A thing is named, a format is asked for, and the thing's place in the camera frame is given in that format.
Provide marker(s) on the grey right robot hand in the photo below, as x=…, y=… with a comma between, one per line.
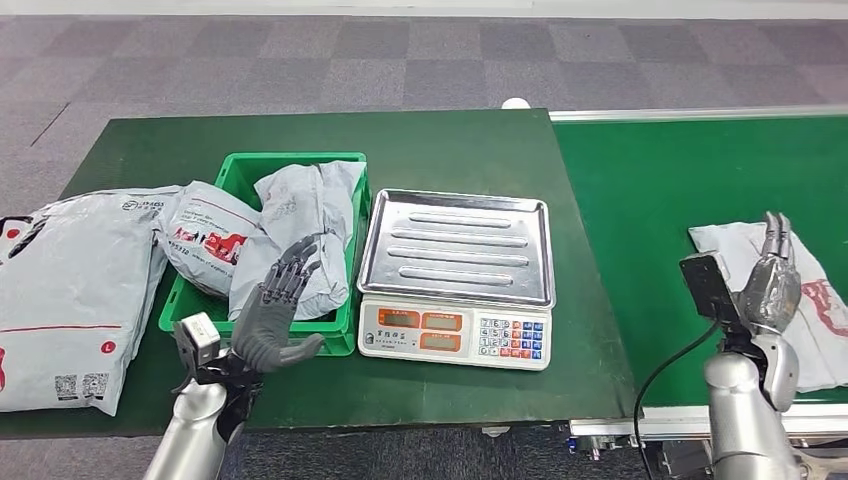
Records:
x=768, y=291

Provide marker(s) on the grey parcel thin red line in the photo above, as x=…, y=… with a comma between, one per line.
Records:
x=305, y=205

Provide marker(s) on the large grey courier bag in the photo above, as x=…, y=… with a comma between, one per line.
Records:
x=66, y=291

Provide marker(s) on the white round table foot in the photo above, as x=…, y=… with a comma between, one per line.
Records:
x=495, y=431
x=515, y=104

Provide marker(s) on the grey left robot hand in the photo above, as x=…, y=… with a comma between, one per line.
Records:
x=265, y=331

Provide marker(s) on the white electronic scale steel tray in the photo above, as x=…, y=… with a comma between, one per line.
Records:
x=457, y=252

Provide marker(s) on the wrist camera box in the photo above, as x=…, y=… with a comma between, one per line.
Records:
x=197, y=338
x=709, y=288

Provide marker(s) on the pale grey parcel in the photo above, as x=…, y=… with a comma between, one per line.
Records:
x=821, y=331

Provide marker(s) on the green plastic crate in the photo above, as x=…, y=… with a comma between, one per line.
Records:
x=318, y=334

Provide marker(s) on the grey parcel bold red print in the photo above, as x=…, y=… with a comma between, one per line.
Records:
x=205, y=232

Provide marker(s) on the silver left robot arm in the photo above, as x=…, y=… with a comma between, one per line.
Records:
x=192, y=424

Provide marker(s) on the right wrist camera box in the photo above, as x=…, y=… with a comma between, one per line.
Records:
x=709, y=288

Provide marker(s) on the grey metal machine bracket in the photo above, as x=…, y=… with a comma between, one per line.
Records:
x=825, y=464

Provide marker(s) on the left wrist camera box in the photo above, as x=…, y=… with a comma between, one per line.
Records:
x=197, y=338

